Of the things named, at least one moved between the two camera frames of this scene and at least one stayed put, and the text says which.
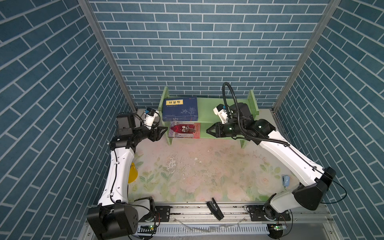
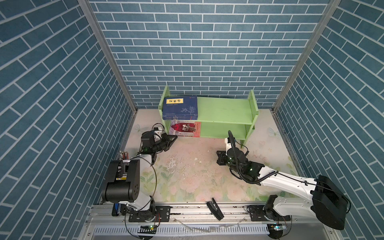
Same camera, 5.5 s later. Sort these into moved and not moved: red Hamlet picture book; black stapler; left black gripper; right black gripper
Moved: left black gripper; right black gripper
Not moved: black stapler; red Hamlet picture book
